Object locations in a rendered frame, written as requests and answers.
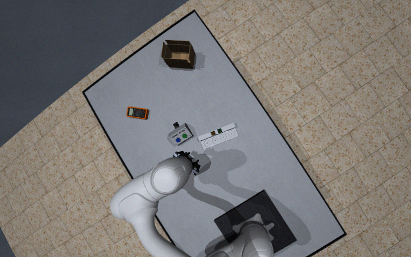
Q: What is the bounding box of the small open brown cardboard box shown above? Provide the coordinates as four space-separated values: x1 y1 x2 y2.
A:
161 40 195 69

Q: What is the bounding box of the grey key housing with blue and green buttons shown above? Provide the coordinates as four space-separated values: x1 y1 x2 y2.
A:
169 122 193 146

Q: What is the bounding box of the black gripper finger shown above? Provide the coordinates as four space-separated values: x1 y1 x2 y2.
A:
173 151 190 157
192 160 200 175

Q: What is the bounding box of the orange digital multimeter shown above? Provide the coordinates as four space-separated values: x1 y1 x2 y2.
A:
126 107 149 119

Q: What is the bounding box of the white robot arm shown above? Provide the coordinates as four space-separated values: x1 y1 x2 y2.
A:
110 156 274 257

